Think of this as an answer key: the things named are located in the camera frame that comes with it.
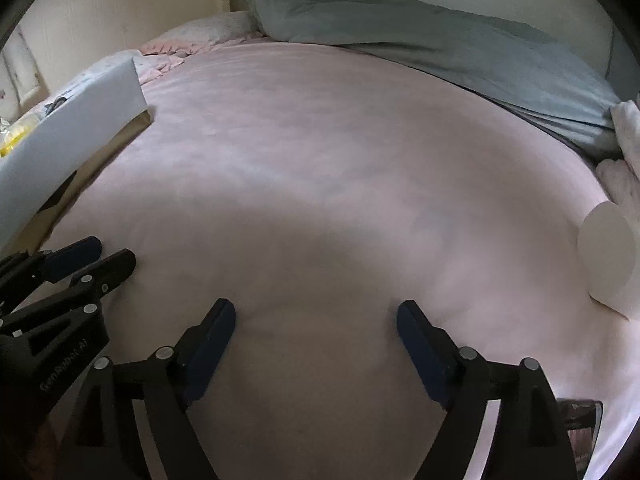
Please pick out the pink frilled pillow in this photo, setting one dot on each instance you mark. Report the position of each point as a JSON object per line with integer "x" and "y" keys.
{"x": 210, "y": 30}

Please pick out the white cabinet door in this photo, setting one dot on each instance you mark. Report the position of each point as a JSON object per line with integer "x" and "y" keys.
{"x": 20, "y": 65}

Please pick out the white floral quilt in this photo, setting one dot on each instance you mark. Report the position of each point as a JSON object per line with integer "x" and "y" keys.
{"x": 155, "y": 65}

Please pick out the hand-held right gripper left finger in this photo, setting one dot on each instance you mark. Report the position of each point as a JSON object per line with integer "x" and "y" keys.
{"x": 216, "y": 345}

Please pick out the black smartphone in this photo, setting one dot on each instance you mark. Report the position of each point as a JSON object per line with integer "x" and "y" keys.
{"x": 582, "y": 430}

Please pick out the grey long body pillow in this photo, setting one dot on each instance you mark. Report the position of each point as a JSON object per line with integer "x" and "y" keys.
{"x": 425, "y": 45}

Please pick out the white fluffy cloth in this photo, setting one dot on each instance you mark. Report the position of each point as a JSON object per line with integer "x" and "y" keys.
{"x": 625, "y": 160}

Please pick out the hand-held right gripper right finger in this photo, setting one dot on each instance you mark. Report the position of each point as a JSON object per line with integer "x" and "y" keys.
{"x": 419, "y": 355}

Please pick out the white plastic storage bin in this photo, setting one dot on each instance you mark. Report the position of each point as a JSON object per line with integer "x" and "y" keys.
{"x": 65, "y": 140}

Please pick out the pink bed sheet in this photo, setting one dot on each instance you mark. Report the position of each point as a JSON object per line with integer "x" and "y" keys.
{"x": 325, "y": 200}

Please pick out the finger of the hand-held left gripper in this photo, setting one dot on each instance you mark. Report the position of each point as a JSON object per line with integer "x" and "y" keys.
{"x": 75, "y": 255}
{"x": 112, "y": 267}

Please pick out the yellow packet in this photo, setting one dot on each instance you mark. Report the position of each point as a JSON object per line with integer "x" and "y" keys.
{"x": 12, "y": 142}

